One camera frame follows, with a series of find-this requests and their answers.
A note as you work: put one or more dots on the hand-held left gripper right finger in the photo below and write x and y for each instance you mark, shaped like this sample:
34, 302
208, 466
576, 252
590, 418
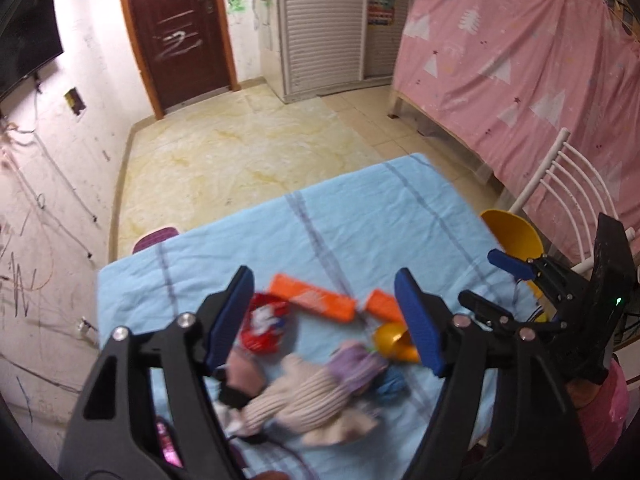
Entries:
420, 320

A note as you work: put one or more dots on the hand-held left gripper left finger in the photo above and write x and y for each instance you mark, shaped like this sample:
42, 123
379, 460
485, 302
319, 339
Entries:
230, 310

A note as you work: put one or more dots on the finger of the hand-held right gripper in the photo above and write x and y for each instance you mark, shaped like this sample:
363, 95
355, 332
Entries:
510, 262
487, 307

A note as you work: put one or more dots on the yellow plastic bin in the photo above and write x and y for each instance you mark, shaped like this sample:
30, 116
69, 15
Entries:
515, 235

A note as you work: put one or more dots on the yellow plastic capsule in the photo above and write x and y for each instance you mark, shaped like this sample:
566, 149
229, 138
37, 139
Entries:
392, 342

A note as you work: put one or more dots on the red snack packet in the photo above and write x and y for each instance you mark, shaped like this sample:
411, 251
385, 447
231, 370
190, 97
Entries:
262, 327

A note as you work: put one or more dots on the short orange packet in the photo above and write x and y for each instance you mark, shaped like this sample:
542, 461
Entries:
382, 306

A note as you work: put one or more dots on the pink sock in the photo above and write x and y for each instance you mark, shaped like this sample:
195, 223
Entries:
247, 370

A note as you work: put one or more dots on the blue sock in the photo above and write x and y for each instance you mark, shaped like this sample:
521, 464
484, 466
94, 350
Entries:
391, 385

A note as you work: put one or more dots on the purple sock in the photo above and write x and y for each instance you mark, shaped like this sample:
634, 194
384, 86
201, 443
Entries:
357, 367

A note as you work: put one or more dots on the long orange packet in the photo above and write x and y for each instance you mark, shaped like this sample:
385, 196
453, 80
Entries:
310, 297

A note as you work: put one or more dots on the beige ribbed sock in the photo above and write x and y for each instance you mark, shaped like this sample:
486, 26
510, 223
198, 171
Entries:
295, 390

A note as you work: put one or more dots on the plain beige sock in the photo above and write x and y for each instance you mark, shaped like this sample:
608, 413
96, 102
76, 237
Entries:
340, 427

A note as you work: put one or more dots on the purple stool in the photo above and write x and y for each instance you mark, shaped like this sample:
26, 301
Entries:
155, 239

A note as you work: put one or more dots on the white metal chair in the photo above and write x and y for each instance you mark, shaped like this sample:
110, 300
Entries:
545, 157

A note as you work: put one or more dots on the light blue striped tablecloth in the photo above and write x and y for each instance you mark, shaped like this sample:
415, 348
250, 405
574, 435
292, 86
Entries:
350, 220

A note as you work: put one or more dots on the pink clothing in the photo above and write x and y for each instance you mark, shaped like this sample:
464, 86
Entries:
166, 445

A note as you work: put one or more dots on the pink printed curtain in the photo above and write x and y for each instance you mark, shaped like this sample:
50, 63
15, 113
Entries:
500, 35

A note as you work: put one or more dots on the dark red door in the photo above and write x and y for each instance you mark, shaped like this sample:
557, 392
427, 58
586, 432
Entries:
170, 20

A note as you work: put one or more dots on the white louvered wardrobe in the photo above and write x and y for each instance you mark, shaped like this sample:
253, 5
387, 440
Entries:
320, 25

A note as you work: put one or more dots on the white bed frame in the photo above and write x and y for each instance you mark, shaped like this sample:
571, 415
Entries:
450, 145

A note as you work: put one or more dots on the black wall television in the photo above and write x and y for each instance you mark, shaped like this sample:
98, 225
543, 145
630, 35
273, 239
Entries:
25, 40

